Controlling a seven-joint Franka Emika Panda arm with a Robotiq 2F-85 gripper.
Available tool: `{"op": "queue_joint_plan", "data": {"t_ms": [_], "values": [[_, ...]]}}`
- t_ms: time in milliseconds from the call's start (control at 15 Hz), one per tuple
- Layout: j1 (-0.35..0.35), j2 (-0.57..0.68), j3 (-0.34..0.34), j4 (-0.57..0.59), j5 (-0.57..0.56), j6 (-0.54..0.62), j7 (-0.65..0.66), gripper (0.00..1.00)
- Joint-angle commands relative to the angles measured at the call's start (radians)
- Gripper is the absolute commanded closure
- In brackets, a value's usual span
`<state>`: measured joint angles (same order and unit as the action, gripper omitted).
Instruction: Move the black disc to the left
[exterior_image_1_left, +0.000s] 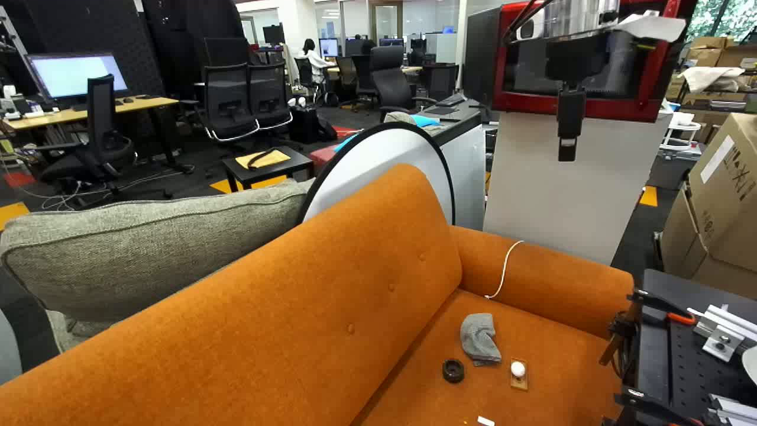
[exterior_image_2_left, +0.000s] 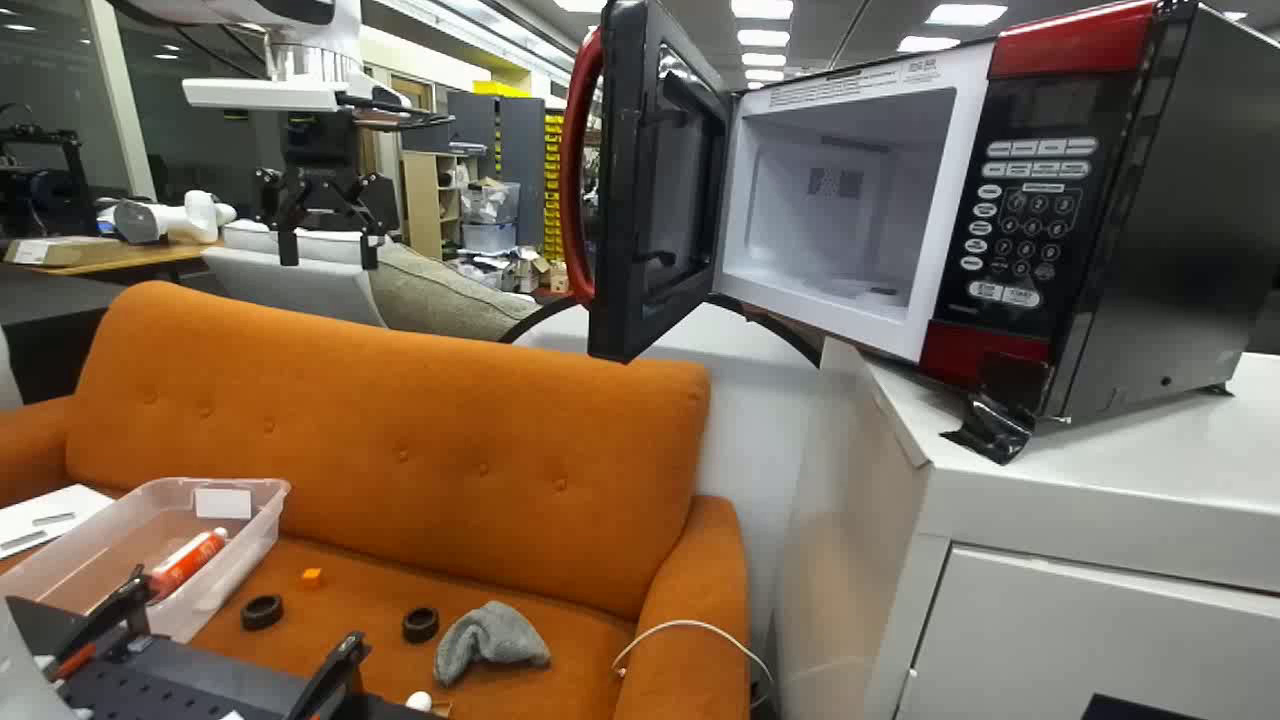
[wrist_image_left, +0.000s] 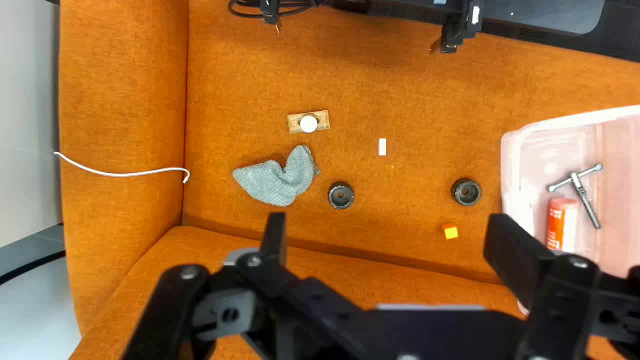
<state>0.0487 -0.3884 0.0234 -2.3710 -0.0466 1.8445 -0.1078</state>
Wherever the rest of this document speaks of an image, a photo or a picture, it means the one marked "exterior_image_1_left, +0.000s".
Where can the small distant monitor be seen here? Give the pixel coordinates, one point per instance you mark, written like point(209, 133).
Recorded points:
point(330, 48)

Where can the seated person white shirt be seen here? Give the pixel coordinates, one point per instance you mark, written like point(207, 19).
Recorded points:
point(312, 61)

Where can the blue flat item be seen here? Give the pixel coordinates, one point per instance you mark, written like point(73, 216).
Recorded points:
point(424, 122)

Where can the orange fabric sofa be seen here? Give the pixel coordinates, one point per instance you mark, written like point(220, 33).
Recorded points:
point(314, 316)

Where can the small black office chair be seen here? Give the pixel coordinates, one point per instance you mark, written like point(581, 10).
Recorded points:
point(441, 82)

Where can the small white scrap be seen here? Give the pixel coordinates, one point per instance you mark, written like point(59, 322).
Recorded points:
point(486, 422)

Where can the black partition panel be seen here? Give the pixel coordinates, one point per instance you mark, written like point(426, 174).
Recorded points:
point(86, 28)

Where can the small wooden block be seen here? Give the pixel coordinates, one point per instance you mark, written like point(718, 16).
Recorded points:
point(519, 385)

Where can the black breadboard robot table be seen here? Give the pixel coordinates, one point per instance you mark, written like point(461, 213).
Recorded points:
point(669, 370)

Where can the aluminium bracket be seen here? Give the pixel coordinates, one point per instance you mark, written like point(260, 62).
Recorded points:
point(723, 334)

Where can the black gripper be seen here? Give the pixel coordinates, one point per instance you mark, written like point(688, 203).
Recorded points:
point(570, 115)

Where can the black bag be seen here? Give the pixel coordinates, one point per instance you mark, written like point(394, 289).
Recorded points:
point(307, 127)

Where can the black low side table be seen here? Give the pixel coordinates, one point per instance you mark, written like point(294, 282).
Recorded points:
point(268, 166)

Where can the black mesh office chair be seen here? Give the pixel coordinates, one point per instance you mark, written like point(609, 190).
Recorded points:
point(271, 95)
point(227, 103)

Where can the grey crumpled cloth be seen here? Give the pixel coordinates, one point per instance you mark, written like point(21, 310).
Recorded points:
point(479, 336)

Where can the grey fabric cushion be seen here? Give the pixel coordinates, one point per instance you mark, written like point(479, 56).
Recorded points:
point(143, 251)

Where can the small white ball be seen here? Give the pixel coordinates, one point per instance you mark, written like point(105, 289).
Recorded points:
point(516, 368)

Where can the large cardboard box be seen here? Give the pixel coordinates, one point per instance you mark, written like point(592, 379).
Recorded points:
point(723, 213)

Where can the stacked cardboard boxes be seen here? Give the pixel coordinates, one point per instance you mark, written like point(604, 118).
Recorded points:
point(723, 71)

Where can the lit computer monitor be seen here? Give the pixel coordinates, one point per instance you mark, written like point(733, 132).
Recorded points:
point(73, 75)

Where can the black high back chair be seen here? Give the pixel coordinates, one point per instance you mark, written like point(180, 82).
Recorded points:
point(391, 75)

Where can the black disc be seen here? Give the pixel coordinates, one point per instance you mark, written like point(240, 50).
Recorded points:
point(453, 370)

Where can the black headrest office chair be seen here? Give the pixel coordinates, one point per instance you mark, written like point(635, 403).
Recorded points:
point(97, 133)

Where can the wooden office desk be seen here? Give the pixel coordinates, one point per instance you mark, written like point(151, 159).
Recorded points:
point(86, 112)

